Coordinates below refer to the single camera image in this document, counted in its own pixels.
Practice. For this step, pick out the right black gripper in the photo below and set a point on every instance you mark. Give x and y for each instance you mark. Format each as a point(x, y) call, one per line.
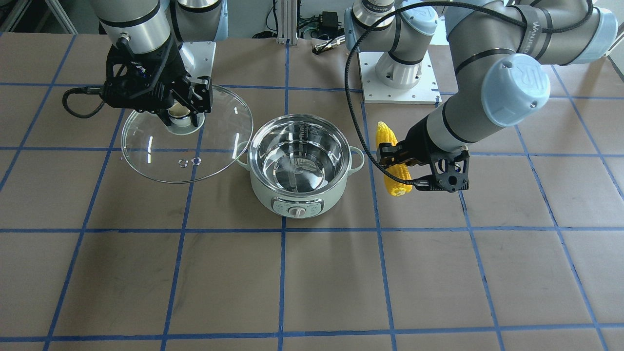
point(171, 67)

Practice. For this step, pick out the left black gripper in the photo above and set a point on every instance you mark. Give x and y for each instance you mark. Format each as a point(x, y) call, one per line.
point(423, 140)

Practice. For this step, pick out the glass pot lid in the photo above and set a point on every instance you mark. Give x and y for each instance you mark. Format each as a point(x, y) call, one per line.
point(183, 153)

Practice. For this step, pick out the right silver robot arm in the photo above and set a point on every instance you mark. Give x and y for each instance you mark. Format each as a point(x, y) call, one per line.
point(150, 22)

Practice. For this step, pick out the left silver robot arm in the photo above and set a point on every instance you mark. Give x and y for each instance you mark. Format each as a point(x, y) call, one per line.
point(498, 51)

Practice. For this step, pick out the white electric cooking pot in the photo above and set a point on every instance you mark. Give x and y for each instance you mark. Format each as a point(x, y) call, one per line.
point(299, 165)

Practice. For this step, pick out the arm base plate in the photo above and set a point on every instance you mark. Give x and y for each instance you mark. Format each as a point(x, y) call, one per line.
point(386, 81)
point(198, 58)

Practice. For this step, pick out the aluminium frame post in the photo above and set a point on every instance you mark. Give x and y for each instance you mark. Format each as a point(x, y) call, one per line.
point(286, 16)

